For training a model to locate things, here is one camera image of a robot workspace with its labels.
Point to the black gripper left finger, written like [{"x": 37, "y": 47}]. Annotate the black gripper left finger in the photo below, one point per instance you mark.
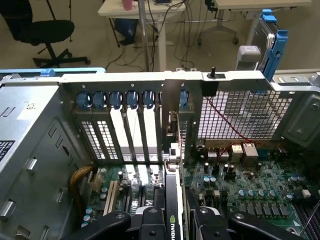
[{"x": 152, "y": 225}]

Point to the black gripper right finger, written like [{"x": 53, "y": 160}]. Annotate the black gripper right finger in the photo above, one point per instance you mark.
[{"x": 210, "y": 227}]

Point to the short black expansion slot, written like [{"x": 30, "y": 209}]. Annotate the short black expansion slot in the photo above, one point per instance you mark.
[{"x": 141, "y": 197}]

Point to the white PCI expansion slot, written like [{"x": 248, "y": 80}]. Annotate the white PCI expansion slot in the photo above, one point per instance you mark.
[{"x": 110, "y": 197}]

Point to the green motherboard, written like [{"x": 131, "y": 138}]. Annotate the green motherboard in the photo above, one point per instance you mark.
[{"x": 262, "y": 180}]

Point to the silver network port block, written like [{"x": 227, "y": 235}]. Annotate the silver network port block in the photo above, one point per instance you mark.
[{"x": 250, "y": 153}]

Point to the perforated metal slot cover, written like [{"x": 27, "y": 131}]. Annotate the perforated metal slot cover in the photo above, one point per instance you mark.
[
  {"x": 80, "y": 117},
  {"x": 100, "y": 115},
  {"x": 190, "y": 117}
]

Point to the grey power supply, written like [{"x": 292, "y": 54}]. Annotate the grey power supply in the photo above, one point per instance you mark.
[{"x": 30, "y": 175}]

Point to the grey open PC case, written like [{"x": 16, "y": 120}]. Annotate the grey open PC case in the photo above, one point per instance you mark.
[{"x": 150, "y": 80}]

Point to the blue plastic clip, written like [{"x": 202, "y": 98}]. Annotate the blue plastic clip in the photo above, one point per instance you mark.
[{"x": 47, "y": 73}]

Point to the grey metal pole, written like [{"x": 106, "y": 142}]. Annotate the grey metal pole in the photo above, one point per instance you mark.
[{"x": 143, "y": 37}]

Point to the silver hard disk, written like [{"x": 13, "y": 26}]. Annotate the silver hard disk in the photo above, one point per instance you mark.
[{"x": 262, "y": 42}]

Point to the blue disk caddy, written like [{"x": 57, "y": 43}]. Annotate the blue disk caddy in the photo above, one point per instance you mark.
[{"x": 280, "y": 45}]

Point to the black office chair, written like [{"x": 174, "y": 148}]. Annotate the black office chair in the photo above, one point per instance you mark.
[{"x": 50, "y": 30}]

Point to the pink cup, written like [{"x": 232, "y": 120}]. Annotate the pink cup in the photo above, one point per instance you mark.
[{"x": 126, "y": 5}]

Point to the black desk clamp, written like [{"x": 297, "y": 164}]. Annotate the black desk clamp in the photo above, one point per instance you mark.
[{"x": 210, "y": 5}]

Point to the black intrusion switch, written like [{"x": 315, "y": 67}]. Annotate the black intrusion switch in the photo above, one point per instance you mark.
[{"x": 210, "y": 87}]

